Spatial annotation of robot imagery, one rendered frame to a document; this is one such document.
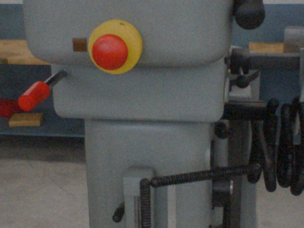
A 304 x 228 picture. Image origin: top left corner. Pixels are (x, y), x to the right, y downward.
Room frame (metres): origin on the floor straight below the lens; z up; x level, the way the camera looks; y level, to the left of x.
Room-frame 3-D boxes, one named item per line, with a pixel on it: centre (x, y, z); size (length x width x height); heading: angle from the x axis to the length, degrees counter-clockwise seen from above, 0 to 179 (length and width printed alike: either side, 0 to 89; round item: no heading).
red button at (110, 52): (0.62, 0.04, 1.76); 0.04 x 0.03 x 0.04; 81
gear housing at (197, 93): (0.91, -0.01, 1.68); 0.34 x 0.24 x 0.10; 171
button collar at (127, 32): (0.64, 0.04, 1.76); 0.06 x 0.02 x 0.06; 81
